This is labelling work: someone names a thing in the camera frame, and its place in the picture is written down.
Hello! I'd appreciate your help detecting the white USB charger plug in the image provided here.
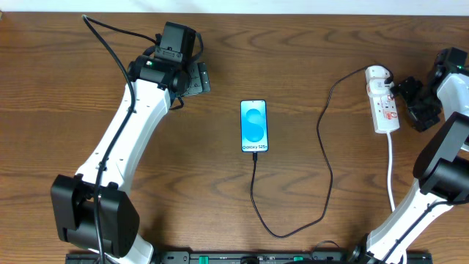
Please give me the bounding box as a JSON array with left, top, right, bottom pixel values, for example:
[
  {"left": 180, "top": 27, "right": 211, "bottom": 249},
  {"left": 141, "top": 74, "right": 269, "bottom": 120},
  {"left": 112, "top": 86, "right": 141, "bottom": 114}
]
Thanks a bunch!
[{"left": 365, "top": 65, "right": 394, "bottom": 98}]

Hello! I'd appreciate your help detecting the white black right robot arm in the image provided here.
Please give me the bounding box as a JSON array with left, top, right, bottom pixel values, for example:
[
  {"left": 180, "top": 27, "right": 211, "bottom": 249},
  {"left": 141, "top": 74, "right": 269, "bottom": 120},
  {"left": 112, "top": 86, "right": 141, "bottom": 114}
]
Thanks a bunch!
[{"left": 347, "top": 47, "right": 468, "bottom": 263}]

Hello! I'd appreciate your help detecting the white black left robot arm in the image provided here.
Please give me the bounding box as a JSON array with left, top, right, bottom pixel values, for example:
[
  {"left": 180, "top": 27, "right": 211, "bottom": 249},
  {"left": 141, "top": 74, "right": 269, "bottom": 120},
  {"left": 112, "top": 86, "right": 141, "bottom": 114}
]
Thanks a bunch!
[{"left": 51, "top": 22, "right": 210, "bottom": 263}]

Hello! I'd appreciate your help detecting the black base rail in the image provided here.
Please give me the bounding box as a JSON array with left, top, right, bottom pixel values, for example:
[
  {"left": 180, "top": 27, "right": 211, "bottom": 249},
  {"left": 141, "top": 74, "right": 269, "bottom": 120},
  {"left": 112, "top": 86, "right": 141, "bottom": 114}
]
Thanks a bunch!
[{"left": 64, "top": 249, "right": 433, "bottom": 264}]

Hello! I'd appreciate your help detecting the white power strip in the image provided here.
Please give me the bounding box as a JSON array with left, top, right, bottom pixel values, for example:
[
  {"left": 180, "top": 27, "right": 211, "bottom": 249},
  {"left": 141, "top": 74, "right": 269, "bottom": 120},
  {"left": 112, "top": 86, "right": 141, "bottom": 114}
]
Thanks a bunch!
[{"left": 369, "top": 91, "right": 400, "bottom": 134}]

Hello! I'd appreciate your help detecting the blue Galaxy smartphone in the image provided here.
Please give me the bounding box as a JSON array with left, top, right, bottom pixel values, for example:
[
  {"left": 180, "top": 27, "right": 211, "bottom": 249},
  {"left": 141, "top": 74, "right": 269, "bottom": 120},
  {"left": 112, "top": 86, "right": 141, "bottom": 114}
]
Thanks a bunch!
[{"left": 240, "top": 100, "right": 269, "bottom": 153}]

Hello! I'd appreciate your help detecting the black USB charging cable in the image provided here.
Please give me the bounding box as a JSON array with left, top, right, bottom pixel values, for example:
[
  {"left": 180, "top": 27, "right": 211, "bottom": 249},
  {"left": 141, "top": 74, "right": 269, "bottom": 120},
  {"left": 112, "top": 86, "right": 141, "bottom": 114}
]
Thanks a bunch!
[{"left": 249, "top": 64, "right": 395, "bottom": 240}]

